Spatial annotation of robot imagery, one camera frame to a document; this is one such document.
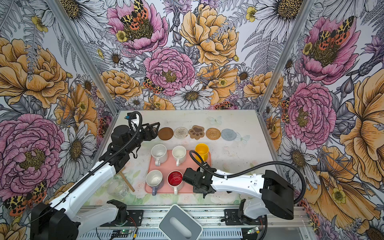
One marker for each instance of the wooden mallet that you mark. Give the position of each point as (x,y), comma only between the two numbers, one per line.
(126,181)

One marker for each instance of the white patterned round coaster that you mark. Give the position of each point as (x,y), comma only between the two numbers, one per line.
(181,133)

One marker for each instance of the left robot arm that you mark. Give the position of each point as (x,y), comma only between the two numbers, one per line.
(60,219)

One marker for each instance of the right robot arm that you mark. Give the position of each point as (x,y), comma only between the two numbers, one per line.
(269,192)

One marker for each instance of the red inside white mug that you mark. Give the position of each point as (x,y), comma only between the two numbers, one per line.
(175,180)

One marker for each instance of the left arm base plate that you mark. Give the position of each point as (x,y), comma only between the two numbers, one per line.
(134,218)

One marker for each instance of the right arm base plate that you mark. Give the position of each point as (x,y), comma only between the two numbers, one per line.
(231,218)

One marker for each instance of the white mug purple handle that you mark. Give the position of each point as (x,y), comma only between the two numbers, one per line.
(154,180)

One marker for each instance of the paw shaped cork coaster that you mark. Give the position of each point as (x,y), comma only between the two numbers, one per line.
(196,132)

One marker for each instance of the yellow mug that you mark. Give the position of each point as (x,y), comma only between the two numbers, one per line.
(203,151)

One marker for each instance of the grey blue round coaster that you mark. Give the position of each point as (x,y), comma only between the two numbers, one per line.
(228,135)

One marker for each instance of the grey tissue box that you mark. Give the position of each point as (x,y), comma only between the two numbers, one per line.
(179,225)

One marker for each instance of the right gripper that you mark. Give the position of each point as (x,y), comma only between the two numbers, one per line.
(195,189)

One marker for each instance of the clear glass jar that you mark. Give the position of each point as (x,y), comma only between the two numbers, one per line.
(117,189)

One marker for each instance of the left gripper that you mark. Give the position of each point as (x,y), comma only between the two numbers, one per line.
(145,130)

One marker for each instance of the dark brown round coaster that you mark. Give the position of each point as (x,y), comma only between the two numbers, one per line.
(165,133)

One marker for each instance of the woven rattan round coaster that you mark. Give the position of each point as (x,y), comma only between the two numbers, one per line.
(213,134)

